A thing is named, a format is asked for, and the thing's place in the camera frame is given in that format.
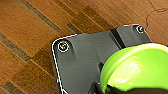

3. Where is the small yellow-green bowl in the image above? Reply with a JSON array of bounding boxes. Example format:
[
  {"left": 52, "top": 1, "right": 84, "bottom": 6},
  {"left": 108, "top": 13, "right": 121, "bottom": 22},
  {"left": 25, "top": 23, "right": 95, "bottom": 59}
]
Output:
[{"left": 99, "top": 43, "right": 168, "bottom": 94}]

